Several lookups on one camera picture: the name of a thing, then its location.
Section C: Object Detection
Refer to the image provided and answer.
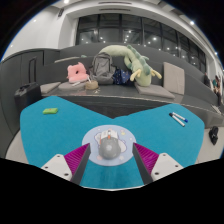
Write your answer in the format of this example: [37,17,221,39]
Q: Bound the brown woven hat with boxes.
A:
[84,79,100,91]

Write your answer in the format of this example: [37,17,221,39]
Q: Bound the grey and white computer mouse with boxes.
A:
[98,129,122,160]

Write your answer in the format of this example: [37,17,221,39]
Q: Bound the grey backpack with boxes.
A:
[88,51,117,85]

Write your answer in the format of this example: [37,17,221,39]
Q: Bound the round grey cushion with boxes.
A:
[58,80,88,93]

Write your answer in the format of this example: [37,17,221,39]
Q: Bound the small square grey cushion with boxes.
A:
[39,81,62,95]

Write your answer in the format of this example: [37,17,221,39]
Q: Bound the dark blue starry cloth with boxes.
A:
[112,67,133,85]

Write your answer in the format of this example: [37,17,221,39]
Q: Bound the grey stepped bench seating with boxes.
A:
[0,42,224,129]

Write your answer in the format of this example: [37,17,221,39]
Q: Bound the black bag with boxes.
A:
[208,125,220,146]

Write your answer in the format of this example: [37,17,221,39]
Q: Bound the flat grey seat cushion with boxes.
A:
[134,82,176,100]

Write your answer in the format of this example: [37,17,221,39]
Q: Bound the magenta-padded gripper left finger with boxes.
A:
[40,142,92,186]

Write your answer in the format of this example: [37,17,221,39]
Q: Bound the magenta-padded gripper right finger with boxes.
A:
[131,142,185,185]

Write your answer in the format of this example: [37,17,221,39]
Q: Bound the ceiling spot lights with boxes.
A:
[31,0,196,26]

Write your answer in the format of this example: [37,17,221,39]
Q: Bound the upright beige cushion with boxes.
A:
[162,61,186,96]

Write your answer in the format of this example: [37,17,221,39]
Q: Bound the round cartoon print mouse pad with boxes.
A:
[81,124,137,167]

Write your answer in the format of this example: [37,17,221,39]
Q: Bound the green dragon plush toy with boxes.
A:
[98,44,163,88]

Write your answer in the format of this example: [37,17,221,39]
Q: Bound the black-capped white marker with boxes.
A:
[168,112,186,128]

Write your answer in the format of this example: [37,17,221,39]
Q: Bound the pink plush cushion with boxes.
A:
[66,61,90,84]

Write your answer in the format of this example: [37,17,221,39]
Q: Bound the small green eraser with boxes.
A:
[42,107,59,116]

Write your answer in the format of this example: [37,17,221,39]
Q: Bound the person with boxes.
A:
[203,72,212,88]
[211,74,223,104]

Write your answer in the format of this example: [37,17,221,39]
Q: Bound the black suitcase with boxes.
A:
[13,57,43,108]

